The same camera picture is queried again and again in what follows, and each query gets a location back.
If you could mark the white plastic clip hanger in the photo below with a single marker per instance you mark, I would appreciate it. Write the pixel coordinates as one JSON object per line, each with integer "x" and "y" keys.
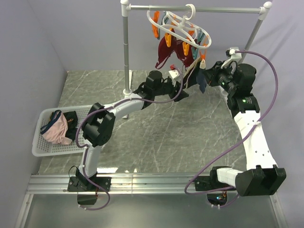
{"x": 181, "y": 27}

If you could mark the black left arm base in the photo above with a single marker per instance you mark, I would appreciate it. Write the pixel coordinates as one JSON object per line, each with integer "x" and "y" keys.
{"x": 87, "y": 193}

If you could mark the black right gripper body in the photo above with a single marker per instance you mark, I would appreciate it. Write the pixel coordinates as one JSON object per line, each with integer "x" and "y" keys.
{"x": 223, "y": 77}

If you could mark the navy blue underwear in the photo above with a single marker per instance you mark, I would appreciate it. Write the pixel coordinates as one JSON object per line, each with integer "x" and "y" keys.
{"x": 195, "y": 75}

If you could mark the pink underwear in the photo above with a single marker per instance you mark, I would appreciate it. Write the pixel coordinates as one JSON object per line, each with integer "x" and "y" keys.
{"x": 55, "y": 130}

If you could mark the silver clothes rack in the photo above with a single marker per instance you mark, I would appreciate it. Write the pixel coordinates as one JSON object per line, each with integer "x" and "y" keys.
{"x": 126, "y": 7}

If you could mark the dark red lace bra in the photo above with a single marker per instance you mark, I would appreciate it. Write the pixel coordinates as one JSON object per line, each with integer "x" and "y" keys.
{"x": 164, "y": 52}

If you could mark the orange clothespin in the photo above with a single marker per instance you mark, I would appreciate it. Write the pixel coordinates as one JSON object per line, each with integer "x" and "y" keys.
{"x": 203, "y": 54}
{"x": 155, "y": 30}
{"x": 167, "y": 37}

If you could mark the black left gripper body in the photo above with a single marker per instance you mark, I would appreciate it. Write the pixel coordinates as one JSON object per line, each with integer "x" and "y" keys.
{"x": 168, "y": 88}

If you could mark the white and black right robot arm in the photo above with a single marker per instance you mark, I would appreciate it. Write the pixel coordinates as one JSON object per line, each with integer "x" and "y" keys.
{"x": 262, "y": 175}

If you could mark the teal clothespin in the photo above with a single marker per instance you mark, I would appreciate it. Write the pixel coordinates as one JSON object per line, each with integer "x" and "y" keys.
{"x": 202, "y": 39}
{"x": 194, "y": 52}

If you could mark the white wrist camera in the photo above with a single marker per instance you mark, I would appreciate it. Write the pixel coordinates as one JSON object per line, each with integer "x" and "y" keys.
{"x": 232, "y": 55}
{"x": 174, "y": 73}

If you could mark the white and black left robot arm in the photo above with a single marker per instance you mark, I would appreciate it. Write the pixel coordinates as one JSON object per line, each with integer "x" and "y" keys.
{"x": 98, "y": 125}

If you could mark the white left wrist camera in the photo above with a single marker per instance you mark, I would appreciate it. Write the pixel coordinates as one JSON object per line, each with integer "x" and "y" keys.
{"x": 174, "y": 73}

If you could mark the white perforated plastic basket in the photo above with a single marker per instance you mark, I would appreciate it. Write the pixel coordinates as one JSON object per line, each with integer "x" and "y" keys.
{"x": 43, "y": 148}

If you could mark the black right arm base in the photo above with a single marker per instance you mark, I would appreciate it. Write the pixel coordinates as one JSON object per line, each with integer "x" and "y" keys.
{"x": 216, "y": 192}

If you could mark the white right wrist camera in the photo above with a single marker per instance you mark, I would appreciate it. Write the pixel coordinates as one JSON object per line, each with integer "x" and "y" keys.
{"x": 232, "y": 55}

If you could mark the yellow-orange clothespin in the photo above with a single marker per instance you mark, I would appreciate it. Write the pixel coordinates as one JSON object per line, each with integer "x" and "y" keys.
{"x": 185, "y": 47}

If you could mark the black lace underwear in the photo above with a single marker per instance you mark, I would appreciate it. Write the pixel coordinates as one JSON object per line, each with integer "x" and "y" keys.
{"x": 72, "y": 122}

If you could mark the aluminium mounting rail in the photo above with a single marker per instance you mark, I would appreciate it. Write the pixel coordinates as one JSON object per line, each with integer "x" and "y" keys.
{"x": 143, "y": 201}

